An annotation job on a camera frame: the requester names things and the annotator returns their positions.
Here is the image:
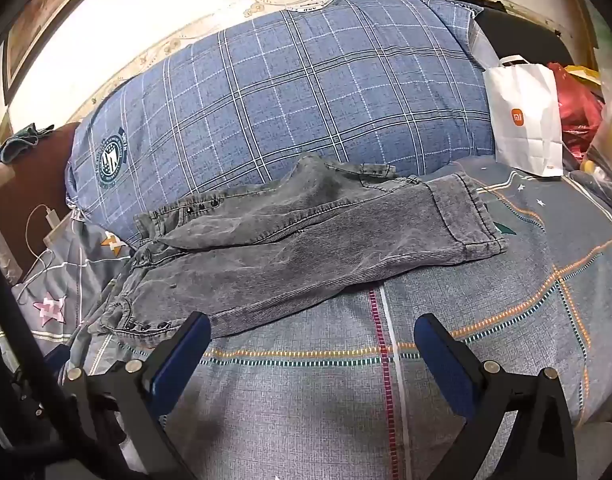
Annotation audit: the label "white paper bag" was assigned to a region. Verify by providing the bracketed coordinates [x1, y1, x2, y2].
[483, 55, 564, 178]

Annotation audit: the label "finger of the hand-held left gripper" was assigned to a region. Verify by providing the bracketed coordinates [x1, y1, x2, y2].
[42, 344, 71, 373]

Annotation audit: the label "brown wooden headboard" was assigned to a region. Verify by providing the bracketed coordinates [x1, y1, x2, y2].
[0, 122, 82, 281]

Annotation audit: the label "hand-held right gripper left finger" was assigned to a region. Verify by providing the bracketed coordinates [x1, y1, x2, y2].
[61, 311, 211, 480]

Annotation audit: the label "framed wall picture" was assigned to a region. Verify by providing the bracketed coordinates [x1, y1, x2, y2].
[1, 0, 117, 106]

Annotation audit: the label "clear plastic bag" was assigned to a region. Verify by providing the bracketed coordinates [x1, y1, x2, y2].
[580, 50, 612, 211]

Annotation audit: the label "grey denim pants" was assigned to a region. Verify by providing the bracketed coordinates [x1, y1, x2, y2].
[88, 152, 509, 348]

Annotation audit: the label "red plastic bag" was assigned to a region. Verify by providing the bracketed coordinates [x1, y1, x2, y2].
[546, 62, 606, 171]

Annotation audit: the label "white cable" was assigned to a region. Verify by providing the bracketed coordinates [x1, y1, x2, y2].
[16, 204, 62, 307]

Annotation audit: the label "grey patterned bedsheet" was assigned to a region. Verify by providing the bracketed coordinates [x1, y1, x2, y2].
[11, 155, 612, 480]

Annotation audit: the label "blue plaid pillow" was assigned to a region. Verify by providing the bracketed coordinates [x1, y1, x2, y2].
[66, 0, 496, 241]

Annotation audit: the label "dark green cloth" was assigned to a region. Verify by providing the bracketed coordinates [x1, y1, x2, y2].
[0, 122, 54, 166]

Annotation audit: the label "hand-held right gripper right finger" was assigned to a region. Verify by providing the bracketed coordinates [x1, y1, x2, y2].
[415, 313, 579, 480]

